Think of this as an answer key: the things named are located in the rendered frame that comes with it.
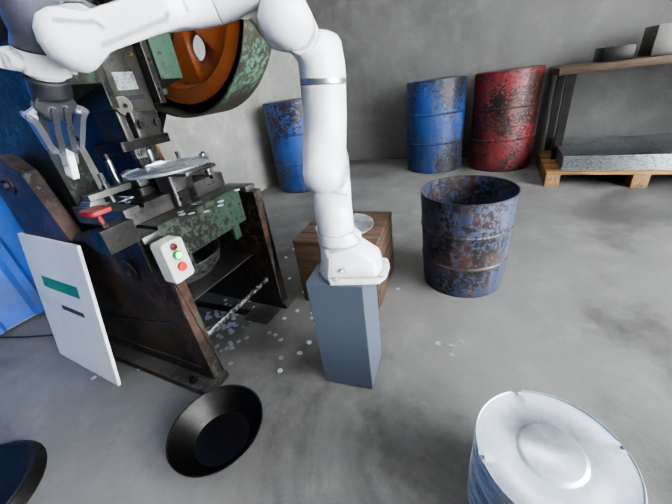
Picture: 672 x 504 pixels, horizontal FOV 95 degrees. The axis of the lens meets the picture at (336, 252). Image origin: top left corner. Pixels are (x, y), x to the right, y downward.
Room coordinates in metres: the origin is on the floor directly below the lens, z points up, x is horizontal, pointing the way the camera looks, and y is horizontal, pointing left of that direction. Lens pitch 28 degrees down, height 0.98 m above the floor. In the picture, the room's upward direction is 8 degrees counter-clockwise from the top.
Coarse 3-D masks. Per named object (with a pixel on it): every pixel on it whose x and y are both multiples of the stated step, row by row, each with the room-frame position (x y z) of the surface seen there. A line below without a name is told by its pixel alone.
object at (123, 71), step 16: (128, 48) 1.24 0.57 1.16; (112, 64) 1.18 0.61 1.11; (128, 64) 1.22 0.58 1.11; (112, 80) 1.16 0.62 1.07; (128, 80) 1.20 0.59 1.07; (144, 80) 1.26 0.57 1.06; (128, 96) 1.19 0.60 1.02; (144, 96) 1.24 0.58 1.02; (96, 112) 1.18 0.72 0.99; (112, 112) 1.14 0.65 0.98; (128, 112) 1.14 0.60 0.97; (144, 112) 1.18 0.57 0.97; (112, 128) 1.15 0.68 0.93; (128, 128) 1.15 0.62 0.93; (144, 128) 1.16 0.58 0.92; (160, 128) 1.22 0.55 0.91
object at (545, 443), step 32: (480, 416) 0.44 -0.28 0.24; (512, 416) 0.43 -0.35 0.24; (544, 416) 0.42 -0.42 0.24; (576, 416) 0.41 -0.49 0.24; (480, 448) 0.37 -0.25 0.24; (512, 448) 0.36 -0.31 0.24; (544, 448) 0.35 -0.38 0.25; (576, 448) 0.34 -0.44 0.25; (608, 448) 0.34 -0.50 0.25; (512, 480) 0.30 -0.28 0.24; (544, 480) 0.30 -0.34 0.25; (576, 480) 0.29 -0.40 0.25; (608, 480) 0.28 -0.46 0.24; (640, 480) 0.27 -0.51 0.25
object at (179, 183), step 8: (200, 168) 1.09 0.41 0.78; (208, 168) 1.12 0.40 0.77; (168, 176) 1.07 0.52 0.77; (176, 176) 1.05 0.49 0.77; (184, 176) 1.04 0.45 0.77; (160, 184) 1.13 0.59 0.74; (168, 184) 1.11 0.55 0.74; (176, 184) 1.12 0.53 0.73; (184, 184) 1.15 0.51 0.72; (192, 184) 1.18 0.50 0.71; (168, 192) 1.12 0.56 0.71; (176, 192) 1.12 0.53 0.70; (184, 192) 1.14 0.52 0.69; (192, 192) 1.17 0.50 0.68; (176, 200) 1.11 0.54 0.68; (184, 200) 1.12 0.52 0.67; (192, 200) 1.16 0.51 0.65
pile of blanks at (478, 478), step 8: (472, 448) 0.41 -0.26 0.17; (624, 448) 0.33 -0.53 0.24; (472, 456) 0.39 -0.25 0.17; (480, 456) 0.36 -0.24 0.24; (472, 464) 0.39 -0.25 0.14; (480, 464) 0.35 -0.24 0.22; (472, 472) 0.38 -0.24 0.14; (480, 472) 0.34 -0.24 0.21; (472, 480) 0.37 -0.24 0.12; (480, 480) 0.34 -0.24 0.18; (488, 480) 0.32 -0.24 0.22; (472, 488) 0.36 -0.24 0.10; (480, 488) 0.34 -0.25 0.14; (488, 488) 0.31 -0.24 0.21; (496, 488) 0.30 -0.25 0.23; (472, 496) 0.36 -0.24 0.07; (480, 496) 0.33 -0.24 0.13; (488, 496) 0.31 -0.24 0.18; (496, 496) 0.29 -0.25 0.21; (504, 496) 0.28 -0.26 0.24
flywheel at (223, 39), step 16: (176, 32) 1.56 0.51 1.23; (192, 32) 1.52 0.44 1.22; (208, 32) 1.48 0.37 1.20; (224, 32) 1.45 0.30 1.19; (240, 32) 1.38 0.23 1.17; (176, 48) 1.58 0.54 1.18; (192, 48) 1.57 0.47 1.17; (208, 48) 1.49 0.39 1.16; (224, 48) 1.41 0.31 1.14; (240, 48) 1.40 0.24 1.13; (192, 64) 1.55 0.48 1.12; (208, 64) 1.51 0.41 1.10; (224, 64) 1.42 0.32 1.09; (192, 80) 1.56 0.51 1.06; (208, 80) 1.47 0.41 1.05; (224, 80) 1.43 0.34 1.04; (176, 96) 1.57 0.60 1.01; (192, 96) 1.53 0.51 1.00; (208, 96) 1.48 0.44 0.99
